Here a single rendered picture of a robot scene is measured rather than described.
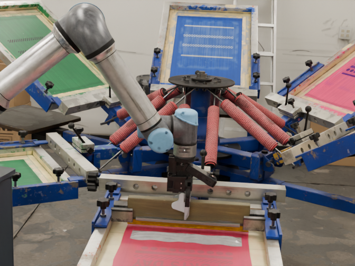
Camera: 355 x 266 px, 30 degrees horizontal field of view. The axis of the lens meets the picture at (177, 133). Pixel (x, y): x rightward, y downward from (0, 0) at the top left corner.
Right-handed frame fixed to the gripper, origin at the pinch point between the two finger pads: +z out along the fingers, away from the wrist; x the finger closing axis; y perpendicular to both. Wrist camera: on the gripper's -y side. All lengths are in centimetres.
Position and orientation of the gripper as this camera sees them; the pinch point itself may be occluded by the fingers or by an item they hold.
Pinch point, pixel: (187, 213)
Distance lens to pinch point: 222.6
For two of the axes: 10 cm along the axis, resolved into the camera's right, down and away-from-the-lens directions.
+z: -0.5, 9.6, 2.6
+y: -10.0, -0.6, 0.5
